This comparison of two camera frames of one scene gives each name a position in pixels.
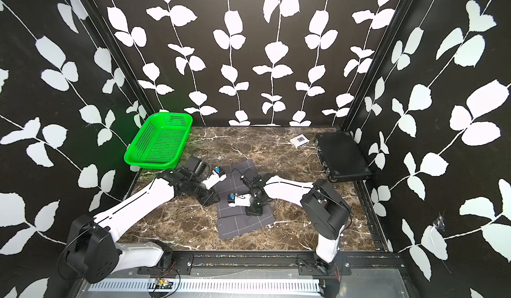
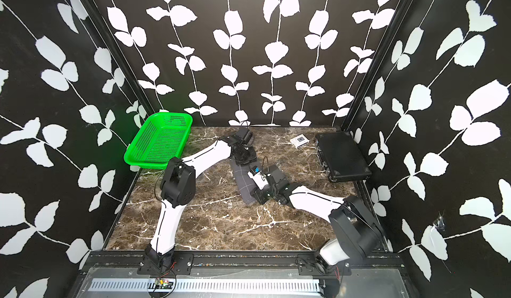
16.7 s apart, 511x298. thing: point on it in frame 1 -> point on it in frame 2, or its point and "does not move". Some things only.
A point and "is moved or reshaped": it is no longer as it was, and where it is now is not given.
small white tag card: (300, 141) does not move
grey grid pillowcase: (234, 221) is moved or reshaped
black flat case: (340, 156) does not move
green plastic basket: (160, 143) does not move
